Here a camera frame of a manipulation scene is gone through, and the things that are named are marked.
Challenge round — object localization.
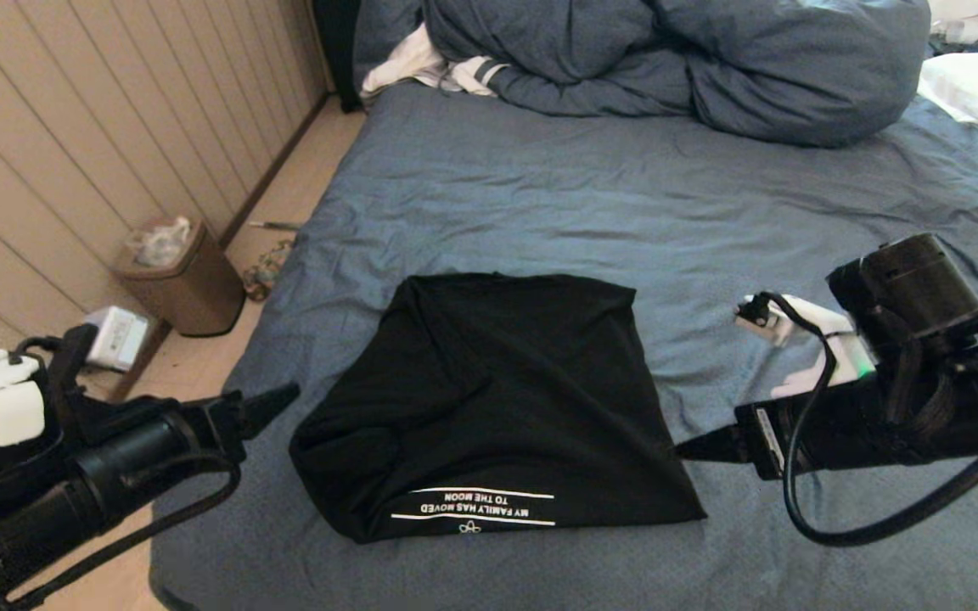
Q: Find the black printed T-shirt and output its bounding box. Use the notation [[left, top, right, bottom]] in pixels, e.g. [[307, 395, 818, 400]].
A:
[[288, 272, 708, 545]]

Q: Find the clear plastic bin bag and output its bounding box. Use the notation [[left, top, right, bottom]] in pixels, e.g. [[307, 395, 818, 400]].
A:
[[126, 216, 194, 269]]

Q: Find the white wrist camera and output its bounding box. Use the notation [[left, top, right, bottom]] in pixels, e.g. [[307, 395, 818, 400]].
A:
[[733, 291, 878, 400], [84, 305, 150, 373]]

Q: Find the blue bed sheet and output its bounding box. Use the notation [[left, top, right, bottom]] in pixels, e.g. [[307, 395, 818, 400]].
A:
[[148, 81, 978, 611]]

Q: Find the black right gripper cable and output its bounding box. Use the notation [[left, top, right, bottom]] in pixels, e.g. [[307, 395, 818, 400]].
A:
[[744, 291, 978, 547]]

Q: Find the brown trash bin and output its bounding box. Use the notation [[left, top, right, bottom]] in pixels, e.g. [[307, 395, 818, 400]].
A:
[[111, 216, 247, 338]]

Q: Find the white striped garment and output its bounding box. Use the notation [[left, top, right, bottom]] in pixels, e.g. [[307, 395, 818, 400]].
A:
[[360, 21, 511, 98]]

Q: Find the black bedside furniture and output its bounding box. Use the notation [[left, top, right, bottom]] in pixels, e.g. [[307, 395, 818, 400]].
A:
[[311, 0, 364, 111]]

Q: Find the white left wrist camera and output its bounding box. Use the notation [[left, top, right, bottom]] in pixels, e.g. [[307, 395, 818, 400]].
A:
[[84, 305, 150, 373]]

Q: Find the blue bunched duvet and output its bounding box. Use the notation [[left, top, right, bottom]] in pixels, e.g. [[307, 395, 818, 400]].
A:
[[353, 0, 931, 149]]

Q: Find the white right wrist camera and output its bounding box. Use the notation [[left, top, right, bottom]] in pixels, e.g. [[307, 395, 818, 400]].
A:
[[733, 291, 878, 400]]

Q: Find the patterned cloth item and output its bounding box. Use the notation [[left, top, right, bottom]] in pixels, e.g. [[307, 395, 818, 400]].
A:
[[243, 241, 296, 303]]

